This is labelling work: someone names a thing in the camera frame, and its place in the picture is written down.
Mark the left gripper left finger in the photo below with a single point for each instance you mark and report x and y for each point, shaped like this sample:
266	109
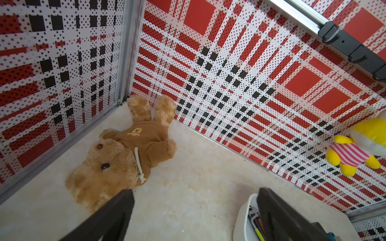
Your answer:
109	223

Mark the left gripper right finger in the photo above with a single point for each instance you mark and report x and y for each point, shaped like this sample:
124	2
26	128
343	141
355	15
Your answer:
281	222

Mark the red hex key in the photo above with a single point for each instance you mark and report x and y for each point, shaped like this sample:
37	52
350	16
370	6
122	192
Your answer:
260	224

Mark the green hex key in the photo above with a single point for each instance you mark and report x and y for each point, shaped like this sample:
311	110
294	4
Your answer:
254	219

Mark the white plastic storage box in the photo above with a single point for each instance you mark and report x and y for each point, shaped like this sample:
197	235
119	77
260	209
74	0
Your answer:
244	230

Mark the brown teddy bear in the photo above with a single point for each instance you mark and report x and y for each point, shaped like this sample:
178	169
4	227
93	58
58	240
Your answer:
124	159

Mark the yellow frog plush toy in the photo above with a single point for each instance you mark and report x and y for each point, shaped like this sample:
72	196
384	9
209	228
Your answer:
366	140

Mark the black hook rail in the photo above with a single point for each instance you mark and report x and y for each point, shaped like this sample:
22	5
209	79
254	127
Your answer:
355	51

